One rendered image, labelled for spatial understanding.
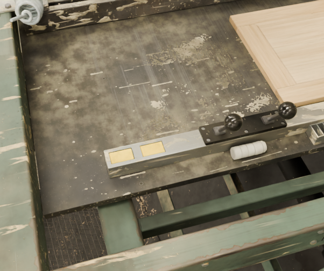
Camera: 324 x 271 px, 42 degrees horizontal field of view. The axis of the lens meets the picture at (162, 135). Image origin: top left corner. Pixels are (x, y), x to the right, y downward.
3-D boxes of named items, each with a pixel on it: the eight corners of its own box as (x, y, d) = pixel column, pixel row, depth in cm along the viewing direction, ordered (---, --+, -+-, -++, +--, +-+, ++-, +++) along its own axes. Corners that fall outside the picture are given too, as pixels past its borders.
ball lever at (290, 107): (275, 127, 99) (302, 115, 86) (260, 130, 98) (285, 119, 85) (270, 111, 99) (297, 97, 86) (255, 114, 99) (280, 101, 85)
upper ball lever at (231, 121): (227, 137, 97) (247, 128, 84) (211, 141, 96) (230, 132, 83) (223, 122, 97) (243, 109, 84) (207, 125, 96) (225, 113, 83)
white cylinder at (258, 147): (233, 162, 96) (266, 155, 98) (236, 155, 94) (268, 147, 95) (229, 152, 98) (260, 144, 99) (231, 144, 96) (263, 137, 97)
